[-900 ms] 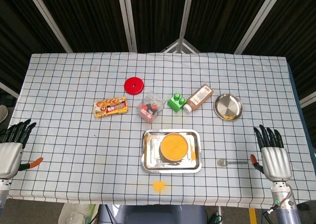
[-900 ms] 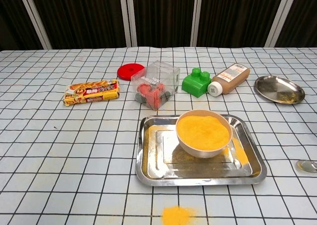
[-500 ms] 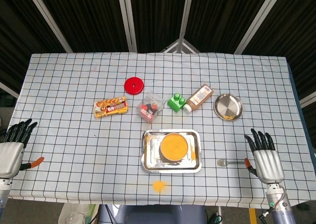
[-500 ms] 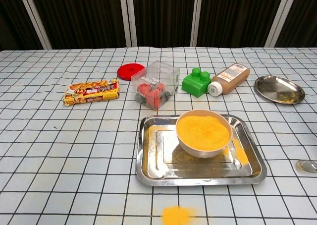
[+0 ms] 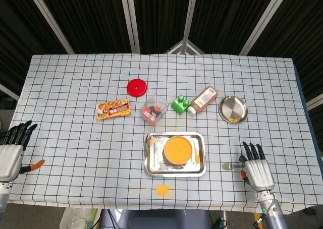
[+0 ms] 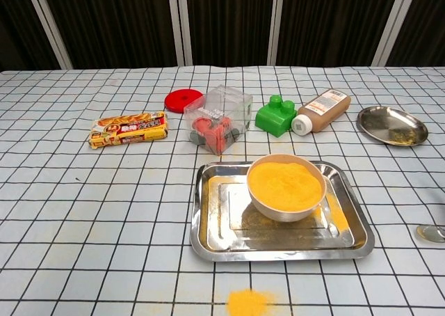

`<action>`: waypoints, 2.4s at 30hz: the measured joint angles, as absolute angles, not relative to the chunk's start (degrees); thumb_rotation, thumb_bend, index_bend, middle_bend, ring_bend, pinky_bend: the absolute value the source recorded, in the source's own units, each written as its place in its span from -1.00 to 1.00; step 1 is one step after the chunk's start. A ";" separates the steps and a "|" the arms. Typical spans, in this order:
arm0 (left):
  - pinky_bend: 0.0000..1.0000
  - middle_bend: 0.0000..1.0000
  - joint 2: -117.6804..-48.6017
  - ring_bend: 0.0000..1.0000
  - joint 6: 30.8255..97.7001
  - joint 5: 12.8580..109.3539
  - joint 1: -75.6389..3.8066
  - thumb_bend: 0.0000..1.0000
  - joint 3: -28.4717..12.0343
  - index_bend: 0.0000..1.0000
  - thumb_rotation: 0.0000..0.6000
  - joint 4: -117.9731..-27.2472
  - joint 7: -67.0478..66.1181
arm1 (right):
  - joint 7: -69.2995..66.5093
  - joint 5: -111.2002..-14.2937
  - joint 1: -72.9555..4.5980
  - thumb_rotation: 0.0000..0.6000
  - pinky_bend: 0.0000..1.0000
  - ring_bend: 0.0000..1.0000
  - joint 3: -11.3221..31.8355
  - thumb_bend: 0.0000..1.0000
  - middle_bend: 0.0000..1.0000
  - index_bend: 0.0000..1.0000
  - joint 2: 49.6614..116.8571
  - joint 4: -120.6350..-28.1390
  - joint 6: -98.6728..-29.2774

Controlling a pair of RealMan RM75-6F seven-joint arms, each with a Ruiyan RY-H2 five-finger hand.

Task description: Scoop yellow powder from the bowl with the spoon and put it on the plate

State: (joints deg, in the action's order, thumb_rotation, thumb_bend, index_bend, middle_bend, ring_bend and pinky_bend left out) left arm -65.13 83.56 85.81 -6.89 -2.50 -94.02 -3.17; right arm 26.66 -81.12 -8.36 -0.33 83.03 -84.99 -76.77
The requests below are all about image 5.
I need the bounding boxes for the dark folding screen white frames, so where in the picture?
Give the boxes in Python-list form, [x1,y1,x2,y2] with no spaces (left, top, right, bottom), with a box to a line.
[0,0,323,111]

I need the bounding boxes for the silver spoon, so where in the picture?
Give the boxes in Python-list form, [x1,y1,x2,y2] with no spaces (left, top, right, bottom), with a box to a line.
[222,162,244,170]

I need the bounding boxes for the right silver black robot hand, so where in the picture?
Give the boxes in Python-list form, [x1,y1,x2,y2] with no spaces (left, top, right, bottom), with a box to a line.
[239,141,276,192]

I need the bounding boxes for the green toy brick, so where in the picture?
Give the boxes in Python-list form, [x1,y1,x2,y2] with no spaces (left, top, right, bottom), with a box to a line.
[171,95,191,116]

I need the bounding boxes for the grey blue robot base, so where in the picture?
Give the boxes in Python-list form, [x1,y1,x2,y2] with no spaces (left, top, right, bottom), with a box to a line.
[100,208,211,229]

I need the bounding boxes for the white triangular metal frame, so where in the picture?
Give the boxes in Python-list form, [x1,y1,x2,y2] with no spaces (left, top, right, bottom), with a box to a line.
[163,39,205,55]

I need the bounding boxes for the clear plastic bag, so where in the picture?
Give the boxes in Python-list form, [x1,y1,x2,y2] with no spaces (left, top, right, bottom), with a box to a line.
[60,207,101,229]

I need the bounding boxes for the yellow red snack package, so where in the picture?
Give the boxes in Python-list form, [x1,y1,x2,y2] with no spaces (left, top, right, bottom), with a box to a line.
[95,98,132,122]

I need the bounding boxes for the black cable with plug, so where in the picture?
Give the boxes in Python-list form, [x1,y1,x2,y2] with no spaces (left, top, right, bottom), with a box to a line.
[253,192,277,228]

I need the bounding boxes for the brown sauce bottle white cap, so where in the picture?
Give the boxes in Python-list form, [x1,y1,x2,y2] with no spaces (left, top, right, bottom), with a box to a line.
[187,86,219,116]

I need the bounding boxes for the white black checkered tablecloth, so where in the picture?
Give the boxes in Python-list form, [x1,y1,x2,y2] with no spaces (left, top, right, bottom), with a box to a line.
[7,53,323,216]

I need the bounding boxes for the bowl of yellow powder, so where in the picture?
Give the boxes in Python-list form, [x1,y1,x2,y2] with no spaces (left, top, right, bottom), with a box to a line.
[163,136,193,165]

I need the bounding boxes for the red round lid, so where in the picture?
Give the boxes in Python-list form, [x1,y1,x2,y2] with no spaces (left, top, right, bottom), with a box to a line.
[126,79,148,97]

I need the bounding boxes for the rectangular steel tray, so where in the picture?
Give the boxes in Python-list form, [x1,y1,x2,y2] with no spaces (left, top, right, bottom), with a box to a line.
[143,132,207,178]

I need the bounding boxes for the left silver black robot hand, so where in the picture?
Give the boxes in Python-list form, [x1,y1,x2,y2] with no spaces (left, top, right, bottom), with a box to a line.
[0,120,45,183]

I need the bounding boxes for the clear box with red toy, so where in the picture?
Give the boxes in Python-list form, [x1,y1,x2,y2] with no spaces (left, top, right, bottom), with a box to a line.
[140,94,169,127]

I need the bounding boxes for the black green cable bundle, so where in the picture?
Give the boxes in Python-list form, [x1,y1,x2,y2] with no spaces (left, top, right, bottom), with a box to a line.
[211,215,228,229]

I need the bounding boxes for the spilled yellow powder pile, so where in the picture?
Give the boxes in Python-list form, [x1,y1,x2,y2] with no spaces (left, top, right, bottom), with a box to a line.
[154,183,174,198]

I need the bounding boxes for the round steel plate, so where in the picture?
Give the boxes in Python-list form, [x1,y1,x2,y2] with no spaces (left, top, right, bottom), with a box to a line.
[218,95,249,124]

